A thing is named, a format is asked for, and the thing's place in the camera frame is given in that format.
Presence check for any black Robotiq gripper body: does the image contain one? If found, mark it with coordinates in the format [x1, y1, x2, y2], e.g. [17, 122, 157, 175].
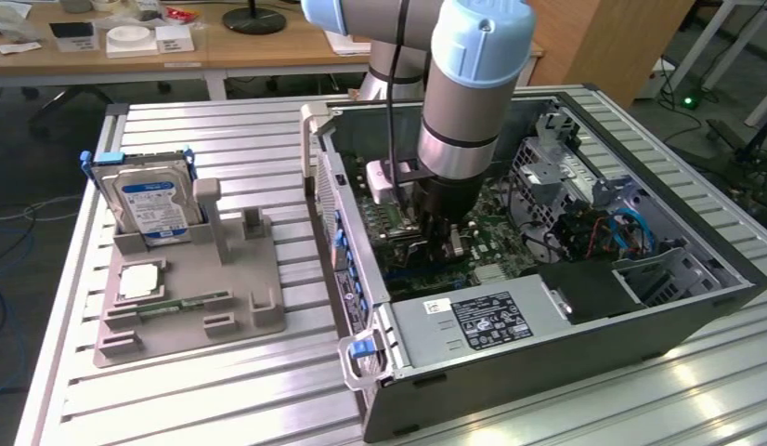
[412, 174, 484, 267]

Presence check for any graphics card with metal bracket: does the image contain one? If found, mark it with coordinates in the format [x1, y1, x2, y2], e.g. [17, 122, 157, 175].
[375, 221, 478, 275]

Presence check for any green motherboard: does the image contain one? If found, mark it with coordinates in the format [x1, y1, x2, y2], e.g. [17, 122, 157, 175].
[351, 155, 546, 303]

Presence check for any metal drive cage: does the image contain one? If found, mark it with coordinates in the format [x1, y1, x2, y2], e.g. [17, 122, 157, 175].
[510, 111, 644, 219]

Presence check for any silver chipset heatsink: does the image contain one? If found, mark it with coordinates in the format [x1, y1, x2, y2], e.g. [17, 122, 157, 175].
[475, 264, 515, 282]

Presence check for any grey power supply unit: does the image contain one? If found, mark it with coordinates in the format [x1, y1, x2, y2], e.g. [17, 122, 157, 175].
[382, 273, 574, 368]

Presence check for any white paper stack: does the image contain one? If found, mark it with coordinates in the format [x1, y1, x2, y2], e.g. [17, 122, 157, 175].
[323, 30, 374, 57]

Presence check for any metal disk bay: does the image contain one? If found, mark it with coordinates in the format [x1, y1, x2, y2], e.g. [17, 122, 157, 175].
[611, 245, 740, 310]

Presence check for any open black PC case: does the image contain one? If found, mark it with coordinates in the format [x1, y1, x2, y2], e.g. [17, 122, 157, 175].
[300, 90, 767, 445]

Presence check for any wooden cabinet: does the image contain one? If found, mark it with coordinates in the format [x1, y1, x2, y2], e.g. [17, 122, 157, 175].
[524, 0, 698, 108]

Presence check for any wooden desk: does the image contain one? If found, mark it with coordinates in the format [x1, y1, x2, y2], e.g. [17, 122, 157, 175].
[0, 0, 546, 89]

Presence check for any grey parts rack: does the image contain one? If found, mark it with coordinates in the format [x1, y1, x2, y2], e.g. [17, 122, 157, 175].
[92, 176, 289, 371]

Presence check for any hard disk in blue carrier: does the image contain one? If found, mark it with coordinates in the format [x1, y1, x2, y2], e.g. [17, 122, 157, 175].
[79, 146, 201, 247]

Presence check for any black round stand base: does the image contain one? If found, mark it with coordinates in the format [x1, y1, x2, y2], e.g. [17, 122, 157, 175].
[220, 0, 289, 36]

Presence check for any green RAM stick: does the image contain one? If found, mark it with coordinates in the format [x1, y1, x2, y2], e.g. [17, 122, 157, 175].
[137, 296, 208, 317]

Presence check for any silver CPU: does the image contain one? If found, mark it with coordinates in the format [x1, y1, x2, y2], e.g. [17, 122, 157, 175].
[119, 267, 167, 298]

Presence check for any small white box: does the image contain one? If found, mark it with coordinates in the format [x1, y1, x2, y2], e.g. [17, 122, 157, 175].
[153, 23, 196, 55]

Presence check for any white box with round insert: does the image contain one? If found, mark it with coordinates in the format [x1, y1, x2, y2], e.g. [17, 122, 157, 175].
[104, 25, 160, 59]

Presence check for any black office chair base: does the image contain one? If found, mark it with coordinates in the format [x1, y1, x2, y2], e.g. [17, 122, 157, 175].
[21, 81, 173, 138]

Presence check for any white box with black top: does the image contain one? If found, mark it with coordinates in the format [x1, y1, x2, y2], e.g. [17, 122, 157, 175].
[47, 20, 103, 53]

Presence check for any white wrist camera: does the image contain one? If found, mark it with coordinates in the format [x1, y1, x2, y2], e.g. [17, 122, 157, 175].
[366, 159, 435, 205]

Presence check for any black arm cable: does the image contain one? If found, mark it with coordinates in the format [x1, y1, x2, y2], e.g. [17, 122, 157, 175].
[382, 0, 416, 219]

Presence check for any blue wire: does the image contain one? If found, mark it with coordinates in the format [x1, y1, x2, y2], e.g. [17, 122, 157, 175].
[608, 208, 658, 255]

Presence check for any white desk frame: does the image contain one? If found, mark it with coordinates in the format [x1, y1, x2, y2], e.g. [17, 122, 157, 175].
[667, 0, 767, 126]

